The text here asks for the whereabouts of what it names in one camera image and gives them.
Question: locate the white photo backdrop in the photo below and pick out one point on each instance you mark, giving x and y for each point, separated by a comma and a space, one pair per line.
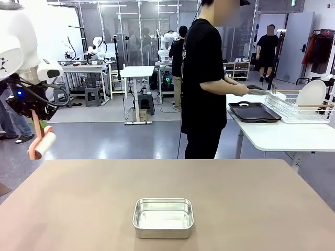
57, 21

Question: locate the white standing desk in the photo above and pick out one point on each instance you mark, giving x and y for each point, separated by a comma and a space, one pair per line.
137, 72

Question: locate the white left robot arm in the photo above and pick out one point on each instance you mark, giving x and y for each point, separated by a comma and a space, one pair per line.
15, 39

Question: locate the coat rack with clothes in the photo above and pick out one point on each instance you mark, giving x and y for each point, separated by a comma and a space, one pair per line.
319, 52

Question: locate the white robot workbench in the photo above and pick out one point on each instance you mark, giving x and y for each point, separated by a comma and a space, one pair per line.
86, 68

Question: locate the white side table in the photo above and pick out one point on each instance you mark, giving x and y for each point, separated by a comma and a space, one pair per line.
288, 138

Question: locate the pink paint roller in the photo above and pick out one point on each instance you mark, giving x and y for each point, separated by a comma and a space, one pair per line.
43, 146

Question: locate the person in black T-shirt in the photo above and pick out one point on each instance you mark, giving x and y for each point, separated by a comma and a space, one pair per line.
201, 65

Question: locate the person's right hand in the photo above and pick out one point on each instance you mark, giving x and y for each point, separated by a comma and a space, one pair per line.
240, 90

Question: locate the white shoe rack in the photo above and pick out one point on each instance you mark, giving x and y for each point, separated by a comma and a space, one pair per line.
236, 70

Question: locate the brown serving tray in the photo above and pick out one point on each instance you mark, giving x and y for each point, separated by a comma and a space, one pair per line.
254, 111

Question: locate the bystander in black shorts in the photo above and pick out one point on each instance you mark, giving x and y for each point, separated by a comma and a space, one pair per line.
267, 49

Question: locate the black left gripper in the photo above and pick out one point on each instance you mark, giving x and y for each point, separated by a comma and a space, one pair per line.
23, 107

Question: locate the person's left forearm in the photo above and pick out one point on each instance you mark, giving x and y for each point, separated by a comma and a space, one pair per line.
231, 81

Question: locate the black mesh basket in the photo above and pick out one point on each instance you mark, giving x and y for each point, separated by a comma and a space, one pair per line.
90, 82

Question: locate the grey plastic stool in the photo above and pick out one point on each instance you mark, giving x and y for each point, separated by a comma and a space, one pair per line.
146, 103
93, 96
61, 95

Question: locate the rectangular metal tray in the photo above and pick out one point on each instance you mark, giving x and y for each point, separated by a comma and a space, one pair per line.
162, 222

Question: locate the white round plate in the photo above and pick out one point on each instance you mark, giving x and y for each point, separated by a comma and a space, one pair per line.
311, 96

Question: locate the person's right forearm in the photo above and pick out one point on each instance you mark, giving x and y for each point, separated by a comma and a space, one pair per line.
217, 86

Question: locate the cardboard box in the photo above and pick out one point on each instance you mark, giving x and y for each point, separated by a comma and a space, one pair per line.
140, 115

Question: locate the bystander in blue jeans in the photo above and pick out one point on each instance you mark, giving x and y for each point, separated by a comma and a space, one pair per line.
10, 123

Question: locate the bystander in black shirt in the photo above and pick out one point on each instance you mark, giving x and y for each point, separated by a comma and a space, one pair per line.
178, 52

